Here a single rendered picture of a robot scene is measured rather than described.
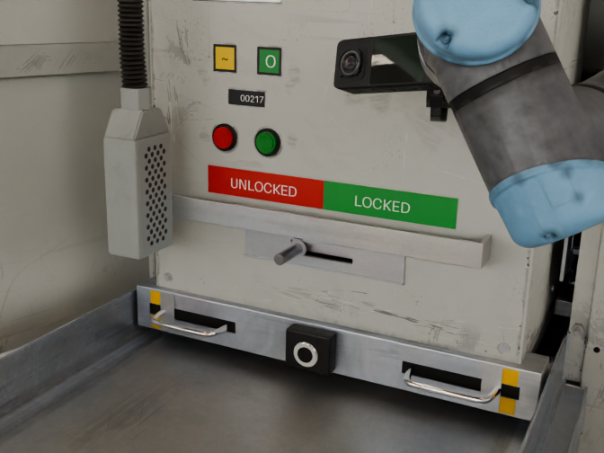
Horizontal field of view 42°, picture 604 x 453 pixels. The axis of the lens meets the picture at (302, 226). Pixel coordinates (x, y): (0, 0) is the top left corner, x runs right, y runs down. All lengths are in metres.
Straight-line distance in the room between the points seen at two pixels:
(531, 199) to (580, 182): 0.03
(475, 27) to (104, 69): 0.73
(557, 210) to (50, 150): 0.78
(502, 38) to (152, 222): 0.57
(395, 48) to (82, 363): 0.59
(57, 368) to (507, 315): 0.54
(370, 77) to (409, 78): 0.04
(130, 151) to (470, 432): 0.50
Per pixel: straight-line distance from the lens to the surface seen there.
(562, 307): 1.11
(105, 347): 1.08
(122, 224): 0.94
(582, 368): 1.05
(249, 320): 1.01
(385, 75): 0.68
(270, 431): 0.89
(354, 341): 0.95
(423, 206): 0.88
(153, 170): 0.94
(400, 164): 0.88
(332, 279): 0.94
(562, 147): 0.50
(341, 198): 0.91
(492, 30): 0.49
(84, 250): 1.19
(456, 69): 0.51
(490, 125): 0.51
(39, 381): 1.00
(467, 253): 0.83
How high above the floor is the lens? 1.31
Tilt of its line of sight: 17 degrees down
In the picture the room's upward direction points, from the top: 2 degrees clockwise
